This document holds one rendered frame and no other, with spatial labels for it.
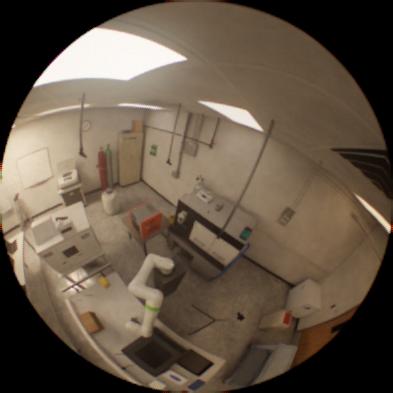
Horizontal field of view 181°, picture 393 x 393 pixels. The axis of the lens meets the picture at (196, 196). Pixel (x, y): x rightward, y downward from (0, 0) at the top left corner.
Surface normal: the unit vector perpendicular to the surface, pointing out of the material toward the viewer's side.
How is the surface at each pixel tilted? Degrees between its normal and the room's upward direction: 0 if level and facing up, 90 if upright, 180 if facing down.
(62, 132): 90
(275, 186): 90
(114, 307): 0
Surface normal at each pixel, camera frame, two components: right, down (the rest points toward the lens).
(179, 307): 0.25, -0.81
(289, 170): -0.59, 0.32
